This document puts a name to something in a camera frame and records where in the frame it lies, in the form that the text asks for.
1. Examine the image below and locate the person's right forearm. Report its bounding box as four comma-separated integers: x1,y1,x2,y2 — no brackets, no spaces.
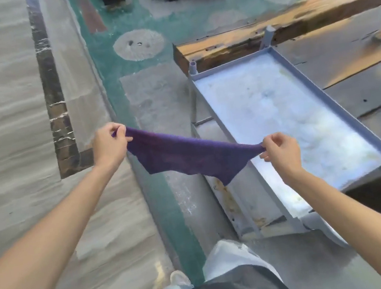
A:
282,154,381,289

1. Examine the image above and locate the person's white shoe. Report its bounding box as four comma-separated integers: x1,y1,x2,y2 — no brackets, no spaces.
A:
168,268,194,289

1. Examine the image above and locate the long dark plank table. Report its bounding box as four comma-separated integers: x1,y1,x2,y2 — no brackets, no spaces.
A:
264,1,381,172

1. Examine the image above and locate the purple microfibre cloth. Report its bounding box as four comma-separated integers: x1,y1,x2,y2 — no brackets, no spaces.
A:
110,104,271,204

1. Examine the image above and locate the person's right hand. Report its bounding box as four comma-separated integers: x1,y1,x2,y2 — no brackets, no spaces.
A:
256,128,308,189

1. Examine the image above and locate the person's left forearm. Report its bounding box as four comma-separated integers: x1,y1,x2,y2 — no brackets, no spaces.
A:
0,159,146,289

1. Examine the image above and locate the thick raw wooden slab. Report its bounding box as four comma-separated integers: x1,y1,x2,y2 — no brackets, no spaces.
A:
165,0,381,79

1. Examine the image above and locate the grey metal cart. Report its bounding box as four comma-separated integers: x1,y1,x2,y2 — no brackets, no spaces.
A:
176,7,381,269

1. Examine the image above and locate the person's left hand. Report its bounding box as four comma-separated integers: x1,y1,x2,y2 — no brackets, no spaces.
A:
87,119,139,174

